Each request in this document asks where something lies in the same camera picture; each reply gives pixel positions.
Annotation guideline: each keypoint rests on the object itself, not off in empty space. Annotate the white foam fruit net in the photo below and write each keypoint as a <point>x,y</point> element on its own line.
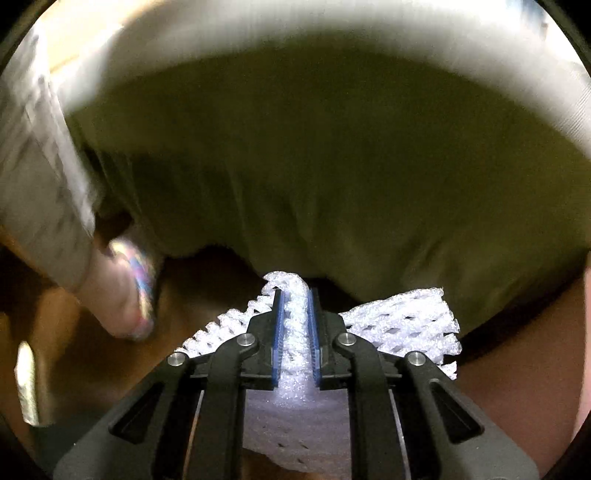
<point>296,425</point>

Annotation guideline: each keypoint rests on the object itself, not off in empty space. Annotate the green mattress cover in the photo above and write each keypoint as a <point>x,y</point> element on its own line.
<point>380,173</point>

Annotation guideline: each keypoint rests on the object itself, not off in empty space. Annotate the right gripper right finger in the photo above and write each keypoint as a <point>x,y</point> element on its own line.
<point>343,361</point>

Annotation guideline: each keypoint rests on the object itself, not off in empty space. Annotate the striped trouser leg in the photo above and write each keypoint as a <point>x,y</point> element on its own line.
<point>46,196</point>

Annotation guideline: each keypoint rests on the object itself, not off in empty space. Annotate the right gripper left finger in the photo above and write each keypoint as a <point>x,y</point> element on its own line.
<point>248,361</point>

